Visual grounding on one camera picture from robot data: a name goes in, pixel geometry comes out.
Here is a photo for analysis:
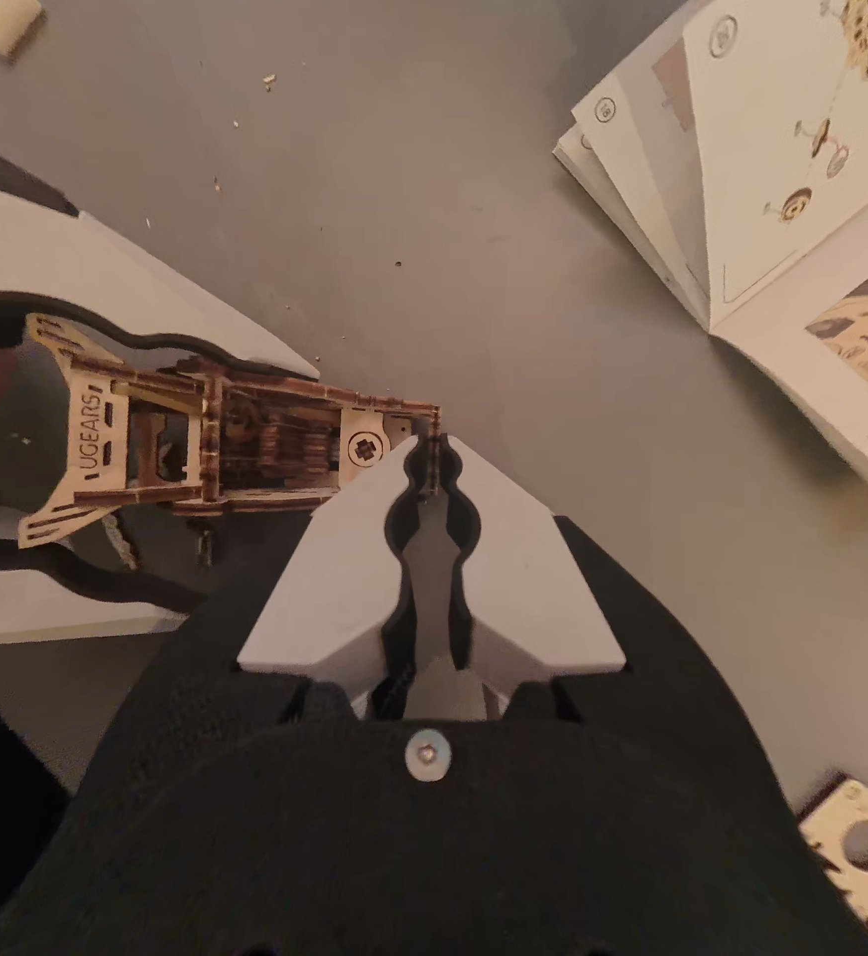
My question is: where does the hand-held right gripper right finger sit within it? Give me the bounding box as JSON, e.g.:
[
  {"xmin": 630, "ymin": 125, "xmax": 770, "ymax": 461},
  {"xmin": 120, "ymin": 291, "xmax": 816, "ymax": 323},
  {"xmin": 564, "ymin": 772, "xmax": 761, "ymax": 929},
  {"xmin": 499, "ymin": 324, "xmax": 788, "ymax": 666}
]
[{"xmin": 440, "ymin": 435, "xmax": 627, "ymax": 719}]

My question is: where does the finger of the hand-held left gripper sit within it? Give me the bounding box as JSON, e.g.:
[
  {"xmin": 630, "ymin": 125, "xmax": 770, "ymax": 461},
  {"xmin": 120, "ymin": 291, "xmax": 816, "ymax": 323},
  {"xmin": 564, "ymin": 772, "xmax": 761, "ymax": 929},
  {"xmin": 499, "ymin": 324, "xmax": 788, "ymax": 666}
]
[
  {"xmin": 0, "ymin": 174, "xmax": 323, "ymax": 383},
  {"xmin": 0, "ymin": 500, "xmax": 211, "ymax": 648}
]

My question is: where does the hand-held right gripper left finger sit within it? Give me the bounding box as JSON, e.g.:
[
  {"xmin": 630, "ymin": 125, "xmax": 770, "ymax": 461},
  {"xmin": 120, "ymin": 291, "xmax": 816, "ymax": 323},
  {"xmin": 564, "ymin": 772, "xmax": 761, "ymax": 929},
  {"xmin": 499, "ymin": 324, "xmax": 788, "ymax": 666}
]
[{"xmin": 238, "ymin": 435, "xmax": 436, "ymax": 719}]

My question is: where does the ornamented wooden bumper strip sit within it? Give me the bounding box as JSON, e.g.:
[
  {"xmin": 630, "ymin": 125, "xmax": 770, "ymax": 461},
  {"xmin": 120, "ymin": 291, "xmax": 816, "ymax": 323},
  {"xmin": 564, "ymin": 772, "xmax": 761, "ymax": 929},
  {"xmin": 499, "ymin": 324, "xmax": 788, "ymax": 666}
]
[{"xmin": 419, "ymin": 407, "xmax": 446, "ymax": 500}]

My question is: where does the wooden model car chassis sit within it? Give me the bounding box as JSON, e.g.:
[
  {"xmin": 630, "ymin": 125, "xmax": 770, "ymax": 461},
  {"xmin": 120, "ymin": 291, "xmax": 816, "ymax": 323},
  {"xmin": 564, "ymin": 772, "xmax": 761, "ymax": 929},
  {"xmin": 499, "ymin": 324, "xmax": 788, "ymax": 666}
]
[{"xmin": 17, "ymin": 312, "xmax": 442, "ymax": 552}]

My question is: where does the small beige block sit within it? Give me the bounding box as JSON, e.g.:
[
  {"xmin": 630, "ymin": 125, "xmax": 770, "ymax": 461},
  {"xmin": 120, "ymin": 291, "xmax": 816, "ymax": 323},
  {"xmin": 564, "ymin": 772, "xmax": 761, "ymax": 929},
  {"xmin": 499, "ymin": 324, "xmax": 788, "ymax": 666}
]
[{"xmin": 0, "ymin": 0, "xmax": 46, "ymax": 58}]

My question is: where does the white instruction booklet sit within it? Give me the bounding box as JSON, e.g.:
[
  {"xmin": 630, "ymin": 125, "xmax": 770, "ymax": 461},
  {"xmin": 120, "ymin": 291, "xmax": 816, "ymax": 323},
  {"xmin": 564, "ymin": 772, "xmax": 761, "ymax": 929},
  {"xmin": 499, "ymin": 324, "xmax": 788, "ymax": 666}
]
[{"xmin": 553, "ymin": 0, "xmax": 868, "ymax": 520}]

